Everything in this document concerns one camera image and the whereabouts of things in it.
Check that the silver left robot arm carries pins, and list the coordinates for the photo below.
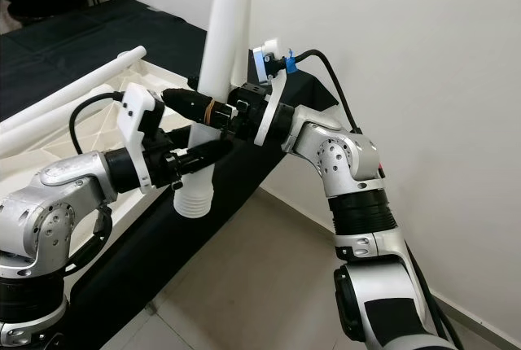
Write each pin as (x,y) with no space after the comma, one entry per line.
(49,212)

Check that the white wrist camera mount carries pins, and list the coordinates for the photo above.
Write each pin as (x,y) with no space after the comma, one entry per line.
(273,81)
(138,130)

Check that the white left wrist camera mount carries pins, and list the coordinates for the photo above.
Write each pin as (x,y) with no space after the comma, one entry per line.
(138,130)

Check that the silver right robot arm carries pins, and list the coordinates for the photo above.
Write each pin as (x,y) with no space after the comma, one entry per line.
(350,179)

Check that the black tablecloth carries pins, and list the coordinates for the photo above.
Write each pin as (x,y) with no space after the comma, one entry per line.
(65,41)

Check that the yellow rubber band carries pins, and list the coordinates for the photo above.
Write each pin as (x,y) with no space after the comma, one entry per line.
(209,108)

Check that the white plastic children table top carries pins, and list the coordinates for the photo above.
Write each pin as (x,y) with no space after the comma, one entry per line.
(41,150)

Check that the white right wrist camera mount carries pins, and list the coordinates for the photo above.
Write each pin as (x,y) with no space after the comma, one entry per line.
(273,81)

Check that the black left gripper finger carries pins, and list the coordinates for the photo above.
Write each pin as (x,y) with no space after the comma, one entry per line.
(203,155)

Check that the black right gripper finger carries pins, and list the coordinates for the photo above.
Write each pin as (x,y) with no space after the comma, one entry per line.
(189,102)

